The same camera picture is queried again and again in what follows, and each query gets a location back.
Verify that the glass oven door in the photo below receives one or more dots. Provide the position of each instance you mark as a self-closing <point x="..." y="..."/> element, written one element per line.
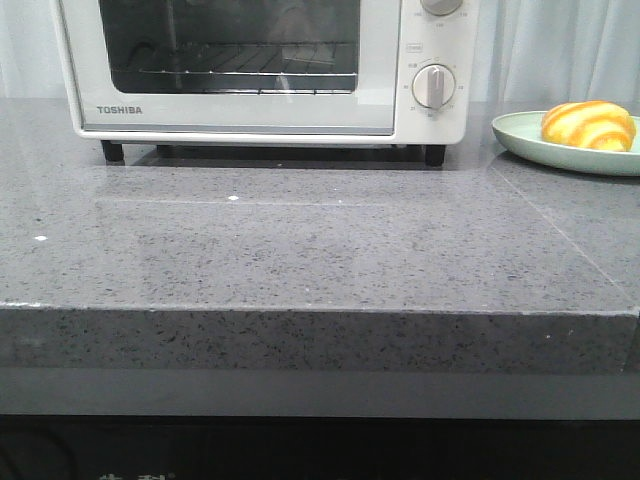
<point x="97" y="35"/>

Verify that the yellow striped croissant bread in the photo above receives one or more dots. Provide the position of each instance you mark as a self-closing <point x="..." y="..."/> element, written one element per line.
<point x="594" y="124"/>

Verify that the white Toshiba toaster oven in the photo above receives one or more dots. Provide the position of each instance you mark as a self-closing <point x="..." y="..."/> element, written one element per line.
<point x="424" y="39"/>

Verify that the lower timer knob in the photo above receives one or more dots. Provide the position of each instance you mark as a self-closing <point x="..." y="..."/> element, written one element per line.
<point x="433" y="86"/>

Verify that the light green plate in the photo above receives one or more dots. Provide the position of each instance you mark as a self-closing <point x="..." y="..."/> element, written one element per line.
<point x="520" y="134"/>

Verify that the upper temperature knob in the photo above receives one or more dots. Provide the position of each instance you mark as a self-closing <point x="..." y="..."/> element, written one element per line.
<point x="441" y="7"/>

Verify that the metal wire oven rack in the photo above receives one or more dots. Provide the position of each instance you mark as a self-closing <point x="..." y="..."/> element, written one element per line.
<point x="238" y="68"/>

